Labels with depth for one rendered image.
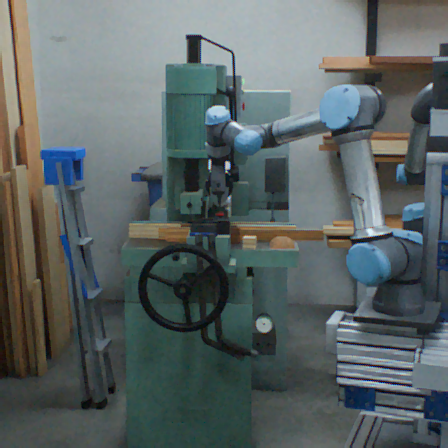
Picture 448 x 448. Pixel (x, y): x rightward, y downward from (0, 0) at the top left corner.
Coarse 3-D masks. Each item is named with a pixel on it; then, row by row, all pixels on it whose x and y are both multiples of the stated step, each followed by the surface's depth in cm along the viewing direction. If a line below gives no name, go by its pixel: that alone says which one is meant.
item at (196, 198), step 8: (184, 192) 280; (192, 192) 280; (200, 192) 281; (184, 200) 276; (192, 200) 276; (200, 200) 277; (184, 208) 277; (192, 208) 277; (200, 208) 277; (192, 216) 282
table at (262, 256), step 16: (128, 240) 281; (144, 240) 281; (160, 240) 281; (240, 240) 281; (128, 256) 269; (144, 256) 269; (240, 256) 267; (256, 256) 267; (272, 256) 267; (288, 256) 267; (192, 272) 259; (208, 272) 259
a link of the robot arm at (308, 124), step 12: (384, 108) 217; (288, 120) 240; (300, 120) 236; (312, 120) 233; (276, 132) 243; (288, 132) 240; (300, 132) 237; (312, 132) 236; (324, 132) 235; (264, 144) 244; (276, 144) 246
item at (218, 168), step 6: (216, 162) 252; (222, 162) 252; (216, 168) 251; (222, 168) 251; (210, 174) 251; (216, 174) 250; (222, 174) 251; (210, 180) 250; (216, 180) 250; (222, 180) 250; (216, 186) 248; (222, 186) 249; (216, 192) 248; (222, 192) 249
